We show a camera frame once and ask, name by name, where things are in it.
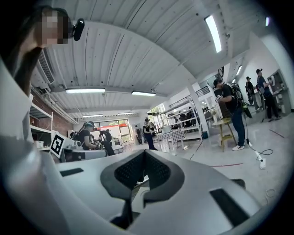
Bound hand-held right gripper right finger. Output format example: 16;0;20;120
128;149;261;235

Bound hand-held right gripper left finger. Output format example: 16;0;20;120
57;149;146;230

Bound black floor cable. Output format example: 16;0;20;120
243;114;274;161

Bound checkered cloth table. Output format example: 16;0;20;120
154;128;186;150

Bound white wall shelf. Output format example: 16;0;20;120
29;102;54;151

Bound white ceiling air conditioner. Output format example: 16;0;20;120
31;49;68;93

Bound yellow round side table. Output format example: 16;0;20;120
212;117;237;153

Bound white metal storage rack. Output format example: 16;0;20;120
159;107;204;141

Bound person's face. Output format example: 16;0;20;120
34;8;69;48

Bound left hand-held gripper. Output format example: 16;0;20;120
50;132;108;162

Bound black head-worn camera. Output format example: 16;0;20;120
72;18;85;42

